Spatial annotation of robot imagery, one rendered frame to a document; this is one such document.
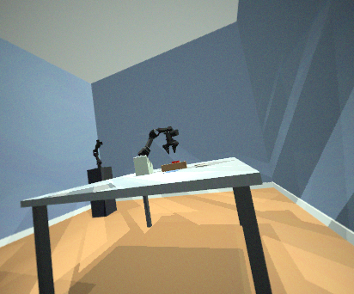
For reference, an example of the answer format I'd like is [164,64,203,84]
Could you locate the tan wooden plank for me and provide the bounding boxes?
[161,162,187,172]

